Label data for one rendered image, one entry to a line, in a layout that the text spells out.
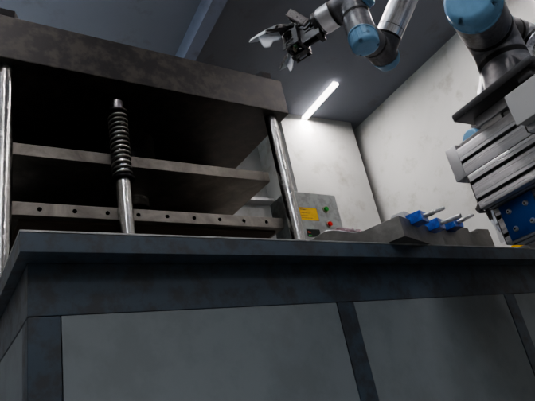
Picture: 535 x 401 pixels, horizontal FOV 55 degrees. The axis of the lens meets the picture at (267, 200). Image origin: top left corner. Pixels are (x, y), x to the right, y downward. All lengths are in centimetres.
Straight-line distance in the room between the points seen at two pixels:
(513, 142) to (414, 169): 935
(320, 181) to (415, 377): 916
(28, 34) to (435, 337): 174
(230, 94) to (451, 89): 808
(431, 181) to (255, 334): 933
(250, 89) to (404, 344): 155
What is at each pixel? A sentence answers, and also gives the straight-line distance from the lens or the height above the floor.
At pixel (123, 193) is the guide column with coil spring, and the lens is 197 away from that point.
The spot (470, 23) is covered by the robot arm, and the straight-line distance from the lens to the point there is 126.
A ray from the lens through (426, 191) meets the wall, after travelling 1034.
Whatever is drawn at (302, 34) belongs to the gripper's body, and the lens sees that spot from 153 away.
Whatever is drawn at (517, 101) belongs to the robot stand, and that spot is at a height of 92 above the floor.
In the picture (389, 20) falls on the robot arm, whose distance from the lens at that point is 154.
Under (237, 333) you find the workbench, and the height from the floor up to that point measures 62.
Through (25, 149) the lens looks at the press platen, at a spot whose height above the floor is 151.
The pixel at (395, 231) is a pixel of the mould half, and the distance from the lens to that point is 130.
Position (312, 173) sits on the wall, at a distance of 1034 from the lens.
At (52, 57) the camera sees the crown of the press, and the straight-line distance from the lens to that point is 216.
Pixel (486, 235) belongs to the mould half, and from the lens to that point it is 177.
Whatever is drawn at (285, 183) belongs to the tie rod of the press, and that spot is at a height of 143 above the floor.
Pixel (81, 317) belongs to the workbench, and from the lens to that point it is 93.
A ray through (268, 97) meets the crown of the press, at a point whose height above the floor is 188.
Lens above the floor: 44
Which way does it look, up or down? 24 degrees up
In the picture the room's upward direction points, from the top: 12 degrees counter-clockwise
